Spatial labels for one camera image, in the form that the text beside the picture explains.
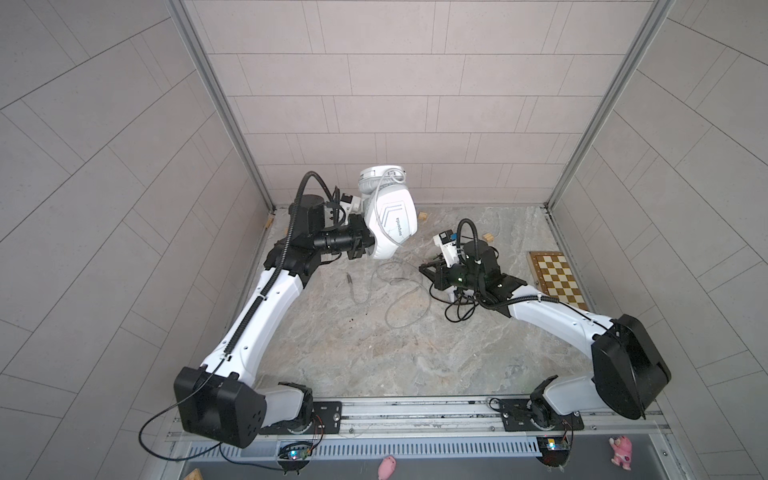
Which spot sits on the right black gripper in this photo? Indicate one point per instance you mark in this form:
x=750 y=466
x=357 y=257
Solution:
x=440 y=277

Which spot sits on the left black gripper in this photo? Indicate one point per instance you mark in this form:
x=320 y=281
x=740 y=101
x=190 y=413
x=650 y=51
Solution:
x=355 y=244

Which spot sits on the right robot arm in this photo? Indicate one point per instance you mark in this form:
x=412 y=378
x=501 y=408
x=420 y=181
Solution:
x=628 y=371

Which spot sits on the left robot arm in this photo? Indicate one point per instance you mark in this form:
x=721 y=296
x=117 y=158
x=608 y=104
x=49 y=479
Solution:
x=216 y=400

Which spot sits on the black and white headphones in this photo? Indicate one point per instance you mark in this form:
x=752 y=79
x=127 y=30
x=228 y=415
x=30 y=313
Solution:
x=458 y=310

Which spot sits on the wooden chessboard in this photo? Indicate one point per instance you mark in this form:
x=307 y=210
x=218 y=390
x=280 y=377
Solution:
x=554 y=277

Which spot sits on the pink plush toy centre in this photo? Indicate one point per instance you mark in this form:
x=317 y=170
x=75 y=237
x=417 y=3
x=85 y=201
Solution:
x=386 y=468

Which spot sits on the pink plush toy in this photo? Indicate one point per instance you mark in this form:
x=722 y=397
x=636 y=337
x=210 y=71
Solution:
x=386 y=468
x=622 y=452

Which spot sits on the right circuit board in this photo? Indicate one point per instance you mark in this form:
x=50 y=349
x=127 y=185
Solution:
x=555 y=451

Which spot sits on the circuit board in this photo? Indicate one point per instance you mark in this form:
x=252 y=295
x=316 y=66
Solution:
x=555 y=451
x=296 y=451

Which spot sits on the left circuit board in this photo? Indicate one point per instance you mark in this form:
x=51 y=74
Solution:
x=296 y=451

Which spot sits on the pink plush toy right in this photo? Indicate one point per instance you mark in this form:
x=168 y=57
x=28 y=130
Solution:
x=622 y=452

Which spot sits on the wooden piece bottom left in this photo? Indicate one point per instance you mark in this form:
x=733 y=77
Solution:
x=194 y=475

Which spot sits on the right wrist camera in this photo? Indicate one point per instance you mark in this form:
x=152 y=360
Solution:
x=446 y=241

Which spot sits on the aluminium mounting rail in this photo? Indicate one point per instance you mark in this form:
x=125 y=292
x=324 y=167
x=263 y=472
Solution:
x=454 y=416

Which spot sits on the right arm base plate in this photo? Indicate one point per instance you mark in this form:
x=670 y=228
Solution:
x=525 y=415

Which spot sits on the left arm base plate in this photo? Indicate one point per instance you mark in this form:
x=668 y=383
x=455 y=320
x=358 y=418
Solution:
x=323 y=416

